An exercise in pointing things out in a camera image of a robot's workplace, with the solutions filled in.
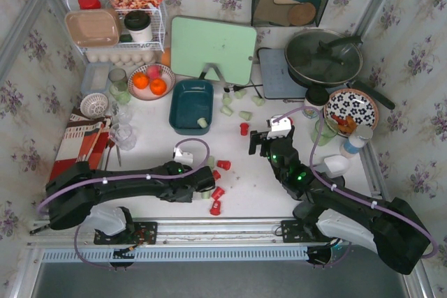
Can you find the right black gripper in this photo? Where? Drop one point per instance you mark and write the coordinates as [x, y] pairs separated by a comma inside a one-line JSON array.
[[260, 142]]

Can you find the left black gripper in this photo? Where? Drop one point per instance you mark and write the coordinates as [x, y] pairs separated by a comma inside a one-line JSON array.
[[208, 179]]

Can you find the teal plastic storage basket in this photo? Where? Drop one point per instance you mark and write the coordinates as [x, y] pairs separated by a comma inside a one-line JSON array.
[[191, 100]]

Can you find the white plastic scoop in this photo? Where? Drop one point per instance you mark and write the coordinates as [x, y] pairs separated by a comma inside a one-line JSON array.
[[333, 166]]

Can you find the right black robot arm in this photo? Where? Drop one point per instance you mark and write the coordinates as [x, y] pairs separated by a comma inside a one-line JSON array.
[[398, 235]]

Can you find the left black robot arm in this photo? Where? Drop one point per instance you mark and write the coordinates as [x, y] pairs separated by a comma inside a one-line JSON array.
[[72, 195]]

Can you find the red coffee capsule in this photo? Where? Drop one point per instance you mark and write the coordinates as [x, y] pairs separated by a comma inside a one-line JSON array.
[[216, 175], [218, 193], [226, 165], [216, 208], [244, 129]]

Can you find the grey induction cooker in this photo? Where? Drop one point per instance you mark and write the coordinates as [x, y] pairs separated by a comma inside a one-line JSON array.
[[277, 83]]

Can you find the green glass cup right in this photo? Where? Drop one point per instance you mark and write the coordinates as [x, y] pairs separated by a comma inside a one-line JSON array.
[[329, 131]]

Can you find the green glass cup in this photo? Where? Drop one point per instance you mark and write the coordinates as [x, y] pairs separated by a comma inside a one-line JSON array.
[[119, 91], [329, 131]]

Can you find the black lid seasoning jar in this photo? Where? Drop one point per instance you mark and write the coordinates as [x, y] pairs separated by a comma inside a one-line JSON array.
[[315, 99]]

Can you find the clear glass cup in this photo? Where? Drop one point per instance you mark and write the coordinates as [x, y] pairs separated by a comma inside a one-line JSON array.
[[123, 136]]

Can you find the copper spoon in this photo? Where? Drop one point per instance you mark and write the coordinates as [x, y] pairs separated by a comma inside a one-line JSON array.
[[110, 145]]

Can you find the carrot pieces on plate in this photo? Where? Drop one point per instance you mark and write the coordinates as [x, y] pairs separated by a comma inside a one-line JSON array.
[[347, 125]]

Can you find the metal cutting board stand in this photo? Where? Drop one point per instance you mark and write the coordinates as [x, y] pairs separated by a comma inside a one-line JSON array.
[[211, 71]]

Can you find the white blue bottle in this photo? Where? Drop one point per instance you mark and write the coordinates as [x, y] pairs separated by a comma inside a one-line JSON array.
[[356, 141]]

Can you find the black wok with lid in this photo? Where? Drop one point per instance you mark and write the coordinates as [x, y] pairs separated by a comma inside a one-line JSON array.
[[329, 59]]

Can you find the blue floral plate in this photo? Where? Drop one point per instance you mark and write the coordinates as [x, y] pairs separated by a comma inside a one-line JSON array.
[[360, 106]]

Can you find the striped red cloth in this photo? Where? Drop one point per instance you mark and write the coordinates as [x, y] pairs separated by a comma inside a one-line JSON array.
[[84, 139]]

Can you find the pink fruit bowl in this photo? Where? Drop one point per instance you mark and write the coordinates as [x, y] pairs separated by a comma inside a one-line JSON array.
[[146, 94]]

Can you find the green cutting board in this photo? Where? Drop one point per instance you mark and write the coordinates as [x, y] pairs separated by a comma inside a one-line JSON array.
[[197, 42]]

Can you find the pink peach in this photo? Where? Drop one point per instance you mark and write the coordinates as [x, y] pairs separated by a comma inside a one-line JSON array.
[[154, 71]]

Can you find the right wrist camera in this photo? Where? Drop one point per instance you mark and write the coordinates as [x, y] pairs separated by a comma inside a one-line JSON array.
[[278, 127]]

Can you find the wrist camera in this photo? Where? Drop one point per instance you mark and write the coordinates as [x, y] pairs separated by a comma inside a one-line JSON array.
[[183, 157], [278, 127]]

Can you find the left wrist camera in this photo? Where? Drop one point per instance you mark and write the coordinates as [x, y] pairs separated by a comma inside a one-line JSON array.
[[183, 157]]

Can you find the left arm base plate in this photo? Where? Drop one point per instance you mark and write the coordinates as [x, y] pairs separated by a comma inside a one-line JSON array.
[[144, 233]]

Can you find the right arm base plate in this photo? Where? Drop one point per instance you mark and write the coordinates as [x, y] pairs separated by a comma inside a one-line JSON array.
[[295, 231]]

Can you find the grey slotted cable duct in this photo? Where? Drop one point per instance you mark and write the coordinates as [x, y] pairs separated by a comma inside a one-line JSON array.
[[196, 254]]

